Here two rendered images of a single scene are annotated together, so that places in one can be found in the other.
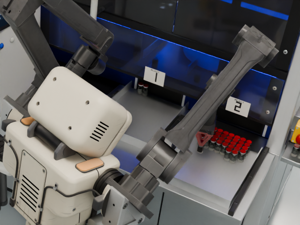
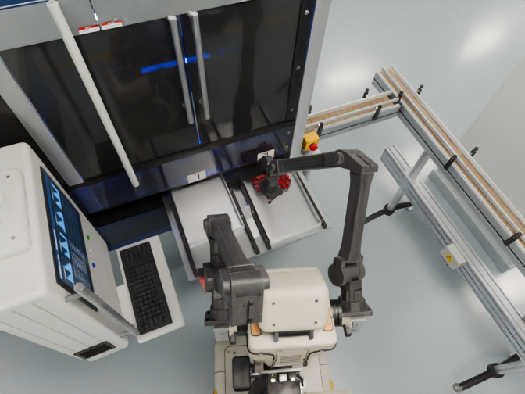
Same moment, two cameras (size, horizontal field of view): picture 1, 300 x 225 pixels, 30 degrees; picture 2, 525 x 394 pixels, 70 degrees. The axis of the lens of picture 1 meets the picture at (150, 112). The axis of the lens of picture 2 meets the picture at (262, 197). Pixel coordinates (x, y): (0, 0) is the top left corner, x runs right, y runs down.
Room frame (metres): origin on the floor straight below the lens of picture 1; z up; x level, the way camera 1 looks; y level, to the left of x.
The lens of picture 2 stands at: (1.01, 0.49, 2.43)
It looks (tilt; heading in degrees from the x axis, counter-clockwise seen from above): 59 degrees down; 312
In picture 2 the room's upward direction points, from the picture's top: 5 degrees clockwise
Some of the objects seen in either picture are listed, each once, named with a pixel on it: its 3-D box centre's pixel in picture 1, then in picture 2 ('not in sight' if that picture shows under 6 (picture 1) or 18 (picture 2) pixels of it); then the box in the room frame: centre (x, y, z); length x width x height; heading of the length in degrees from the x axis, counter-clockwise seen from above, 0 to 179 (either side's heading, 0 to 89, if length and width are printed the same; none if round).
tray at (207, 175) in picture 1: (211, 162); (280, 202); (1.54, -0.24, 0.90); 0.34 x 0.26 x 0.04; 158
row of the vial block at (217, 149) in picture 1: (221, 147); (273, 187); (1.62, -0.27, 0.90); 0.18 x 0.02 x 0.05; 68
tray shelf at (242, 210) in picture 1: (171, 144); (244, 209); (1.64, -0.09, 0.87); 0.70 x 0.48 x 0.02; 68
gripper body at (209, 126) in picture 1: (206, 116); (270, 185); (1.57, -0.19, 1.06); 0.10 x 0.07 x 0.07; 172
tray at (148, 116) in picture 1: (139, 113); (205, 205); (1.77, 0.04, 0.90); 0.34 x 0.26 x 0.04; 158
